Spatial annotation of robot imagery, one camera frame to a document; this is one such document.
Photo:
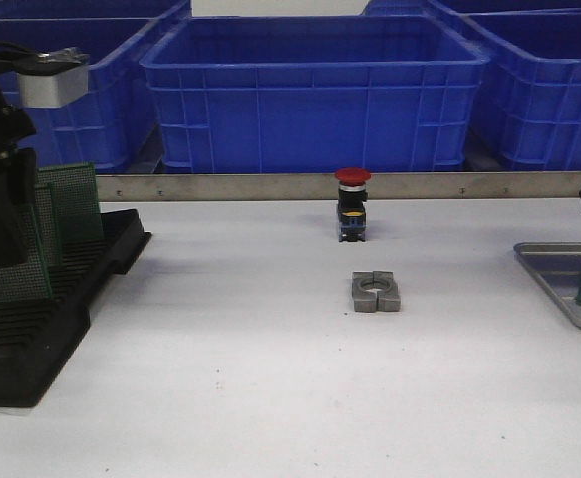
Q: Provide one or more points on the silver metal tray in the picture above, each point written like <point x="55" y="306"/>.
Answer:
<point x="556" y="268"/>

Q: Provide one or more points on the black slotted board rack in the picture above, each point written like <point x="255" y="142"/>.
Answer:
<point x="38" y="337"/>

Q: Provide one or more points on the right blue plastic crate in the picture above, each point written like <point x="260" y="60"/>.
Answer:
<point x="527" y="110"/>

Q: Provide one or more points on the blue plastic crate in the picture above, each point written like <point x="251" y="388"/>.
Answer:
<point x="109" y="125"/>
<point x="249" y="95"/>
<point x="527" y="110"/>

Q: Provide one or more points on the left blue plastic crate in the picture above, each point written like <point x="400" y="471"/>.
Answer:
<point x="109" y="125"/>

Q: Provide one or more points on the far left blue crate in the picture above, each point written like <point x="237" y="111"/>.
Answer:
<point x="95" y="9"/>

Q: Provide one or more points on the far right blue crate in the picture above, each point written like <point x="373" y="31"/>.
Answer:
<point x="460" y="7"/>

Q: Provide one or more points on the centre blue plastic crate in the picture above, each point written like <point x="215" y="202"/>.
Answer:
<point x="249" y="95"/>

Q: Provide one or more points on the grey split clamp block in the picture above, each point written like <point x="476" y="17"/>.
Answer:
<point x="375" y="291"/>

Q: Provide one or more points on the red emergency stop button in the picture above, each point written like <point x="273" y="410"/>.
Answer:
<point x="352" y="195"/>

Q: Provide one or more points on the metal table edge rail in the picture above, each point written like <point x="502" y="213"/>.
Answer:
<point x="280" y="187"/>

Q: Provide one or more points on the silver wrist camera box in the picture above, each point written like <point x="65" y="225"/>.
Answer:
<point x="53" y="79"/>

